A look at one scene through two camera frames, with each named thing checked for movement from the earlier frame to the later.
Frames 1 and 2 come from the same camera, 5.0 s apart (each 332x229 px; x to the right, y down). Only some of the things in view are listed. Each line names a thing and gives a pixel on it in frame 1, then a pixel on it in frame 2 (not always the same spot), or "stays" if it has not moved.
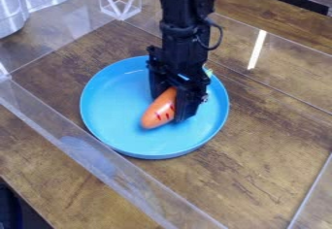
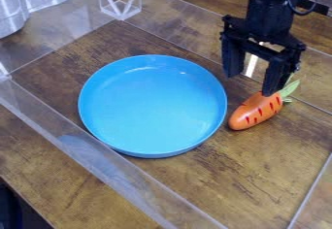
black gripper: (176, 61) → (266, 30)
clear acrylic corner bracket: (117, 8) stays
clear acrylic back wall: (274, 27) stays
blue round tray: (113, 99) stays
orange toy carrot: (159, 111) → (258, 108)
